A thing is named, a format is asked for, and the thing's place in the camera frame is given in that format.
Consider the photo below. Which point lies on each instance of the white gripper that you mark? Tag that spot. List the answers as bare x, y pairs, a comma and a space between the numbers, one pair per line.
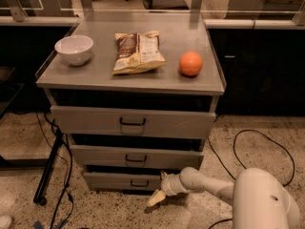
167, 184

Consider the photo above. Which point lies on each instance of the grey drawer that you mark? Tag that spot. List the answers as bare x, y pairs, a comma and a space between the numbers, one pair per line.
147, 123
114, 181
136, 158

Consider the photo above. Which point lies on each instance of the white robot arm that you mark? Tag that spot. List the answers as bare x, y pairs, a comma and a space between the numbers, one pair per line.
258, 199

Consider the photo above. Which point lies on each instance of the grey metal drawer cabinet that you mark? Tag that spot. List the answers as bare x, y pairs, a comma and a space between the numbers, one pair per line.
164, 89

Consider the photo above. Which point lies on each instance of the black stand leg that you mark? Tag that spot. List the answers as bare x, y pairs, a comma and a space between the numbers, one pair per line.
39, 197

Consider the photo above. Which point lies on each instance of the orange ball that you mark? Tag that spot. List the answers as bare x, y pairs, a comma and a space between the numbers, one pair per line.
190, 64

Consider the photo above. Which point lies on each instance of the yellow brown chip bag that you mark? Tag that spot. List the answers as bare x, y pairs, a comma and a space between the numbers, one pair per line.
137, 53

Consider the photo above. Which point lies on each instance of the white shoe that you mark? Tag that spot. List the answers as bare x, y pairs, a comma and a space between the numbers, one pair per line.
5, 222

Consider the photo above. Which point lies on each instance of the white ceramic bowl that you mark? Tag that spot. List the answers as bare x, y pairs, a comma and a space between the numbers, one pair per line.
75, 49

